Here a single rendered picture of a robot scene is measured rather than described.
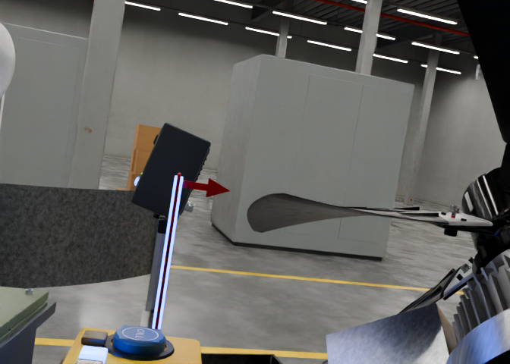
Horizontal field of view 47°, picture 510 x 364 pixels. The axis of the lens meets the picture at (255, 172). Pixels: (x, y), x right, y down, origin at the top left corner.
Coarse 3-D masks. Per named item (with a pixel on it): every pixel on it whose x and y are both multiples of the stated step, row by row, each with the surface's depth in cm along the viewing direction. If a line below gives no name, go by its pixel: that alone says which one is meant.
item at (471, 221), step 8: (448, 216) 76; (456, 216) 76; (464, 216) 76; (472, 216) 75; (448, 224) 70; (456, 224) 70; (464, 224) 70; (472, 224) 70; (480, 224) 70; (488, 224) 70
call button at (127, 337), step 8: (120, 328) 46; (128, 328) 46; (136, 328) 47; (144, 328) 47; (152, 328) 47; (120, 336) 44; (128, 336) 45; (136, 336) 45; (144, 336) 45; (152, 336) 45; (160, 336) 46; (112, 344) 45; (120, 344) 44; (128, 344) 44; (136, 344) 44; (144, 344) 44; (152, 344) 44; (160, 344) 45; (128, 352) 44; (136, 352) 44; (144, 352) 44; (152, 352) 44; (160, 352) 45
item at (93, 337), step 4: (84, 332) 45; (88, 332) 45; (92, 332) 45; (96, 332) 46; (100, 332) 46; (104, 332) 46; (84, 336) 44; (88, 336) 45; (92, 336) 45; (96, 336) 45; (100, 336) 45; (104, 336) 45; (84, 340) 44; (88, 340) 44; (92, 340) 44; (96, 340) 44; (100, 340) 44; (104, 340) 44; (88, 344) 44; (92, 344) 44; (96, 344) 44; (100, 344) 44
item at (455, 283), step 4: (468, 264) 85; (460, 272) 85; (468, 272) 79; (472, 272) 77; (456, 276) 84; (464, 276) 79; (468, 276) 77; (472, 276) 77; (452, 280) 83; (456, 280) 82; (464, 280) 77; (452, 284) 81; (456, 284) 78; (460, 284) 78; (448, 288) 81; (452, 288) 79; (456, 288) 78; (444, 292) 80; (448, 292) 79; (444, 296) 80
